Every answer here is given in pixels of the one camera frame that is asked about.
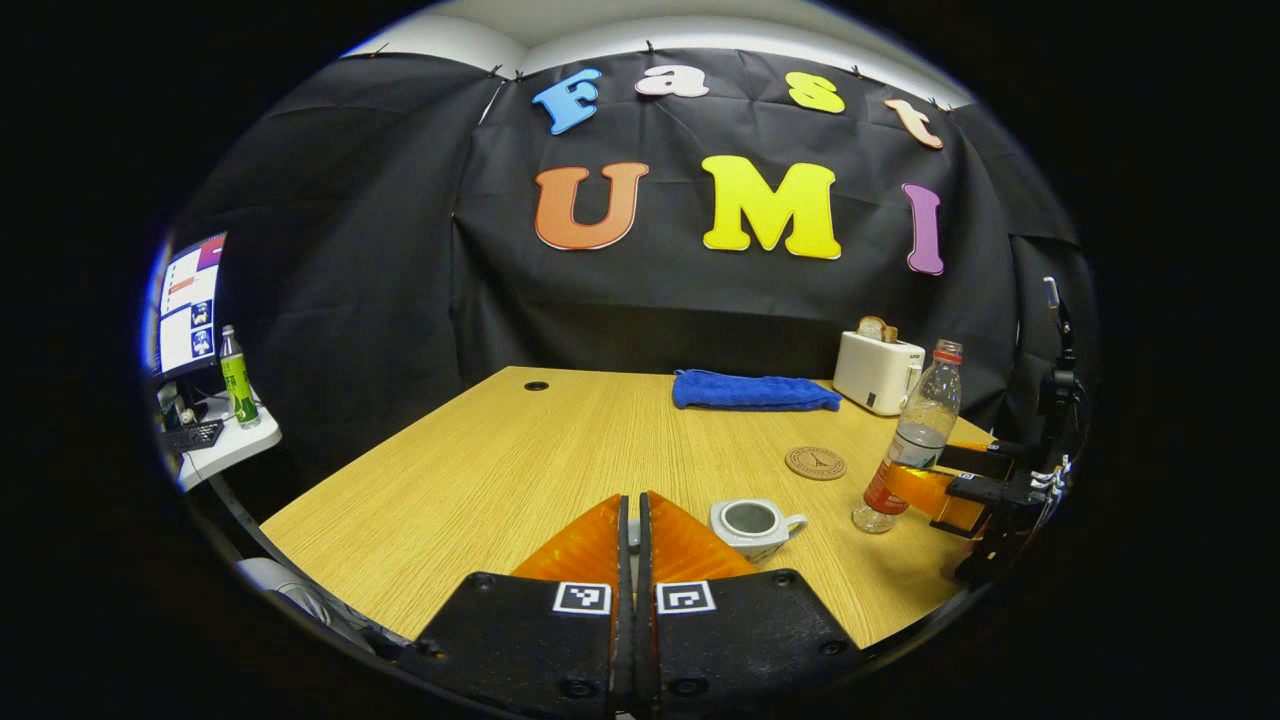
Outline grey rounded object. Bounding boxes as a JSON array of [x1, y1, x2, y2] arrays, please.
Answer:
[[235, 557, 401, 656]]

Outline black keyboard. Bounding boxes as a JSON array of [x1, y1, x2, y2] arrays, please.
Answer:
[[160, 420, 226, 456]]

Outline computer monitor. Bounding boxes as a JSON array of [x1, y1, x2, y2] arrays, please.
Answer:
[[150, 232, 229, 379]]

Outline white toaster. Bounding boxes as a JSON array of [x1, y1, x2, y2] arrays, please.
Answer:
[[832, 330, 927, 417]]

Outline green drink bottle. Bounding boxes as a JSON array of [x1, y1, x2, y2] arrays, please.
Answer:
[[219, 324, 261, 429]]

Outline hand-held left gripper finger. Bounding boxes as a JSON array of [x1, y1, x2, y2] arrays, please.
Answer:
[[636, 490, 867, 720], [395, 493, 633, 720]]

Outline blue towel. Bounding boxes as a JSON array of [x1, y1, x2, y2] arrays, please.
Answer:
[[672, 369, 843, 413]]

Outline round brown coaster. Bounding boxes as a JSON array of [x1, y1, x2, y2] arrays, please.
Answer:
[[784, 445, 848, 482]]

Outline white side table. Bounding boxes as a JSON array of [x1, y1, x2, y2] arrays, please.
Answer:
[[175, 390, 283, 493]]

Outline clear plastic water bottle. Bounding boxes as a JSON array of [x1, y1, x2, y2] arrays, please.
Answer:
[[852, 339, 965, 535]]

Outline white ceramic teacup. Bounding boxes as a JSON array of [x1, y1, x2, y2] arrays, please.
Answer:
[[708, 498, 809, 566]]

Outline black backdrop cloth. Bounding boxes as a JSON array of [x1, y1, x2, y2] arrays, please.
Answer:
[[165, 45, 1096, 521]]

